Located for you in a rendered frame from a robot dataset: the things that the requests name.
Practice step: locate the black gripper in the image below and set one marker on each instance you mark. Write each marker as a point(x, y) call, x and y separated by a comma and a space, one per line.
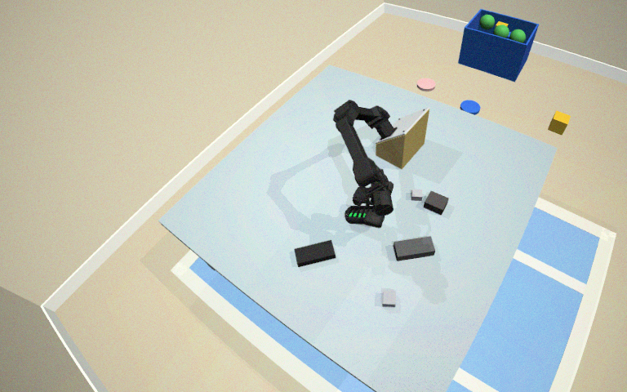
point(371, 218)

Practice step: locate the dark grey switch panel with green rocker switches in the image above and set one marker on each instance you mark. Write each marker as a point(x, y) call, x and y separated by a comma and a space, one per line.
point(356, 214)

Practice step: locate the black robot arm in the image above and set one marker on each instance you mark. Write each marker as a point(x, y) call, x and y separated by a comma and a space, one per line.
point(365, 170)

